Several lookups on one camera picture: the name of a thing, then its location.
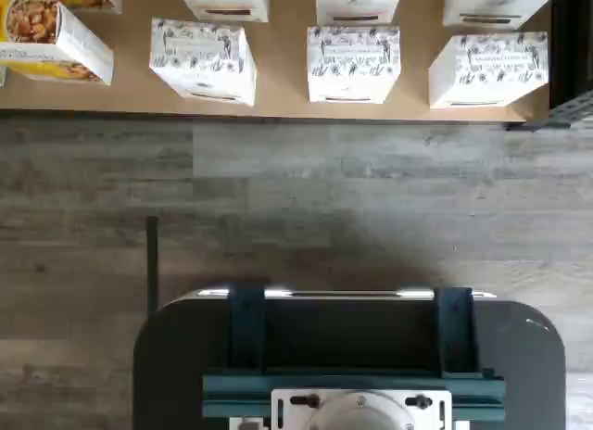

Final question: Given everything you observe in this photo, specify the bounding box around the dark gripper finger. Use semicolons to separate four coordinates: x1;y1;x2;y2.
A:
229;284;268;374
433;285;479;374

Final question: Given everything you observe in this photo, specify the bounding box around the black metal shelf rack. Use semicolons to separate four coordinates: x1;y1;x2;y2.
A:
503;0;593;133

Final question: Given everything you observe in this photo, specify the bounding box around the dark grey rounded platform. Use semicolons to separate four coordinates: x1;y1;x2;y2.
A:
132;288;567;430

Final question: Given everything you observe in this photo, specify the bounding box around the thin black pole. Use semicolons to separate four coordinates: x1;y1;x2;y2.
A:
145;215;160;313

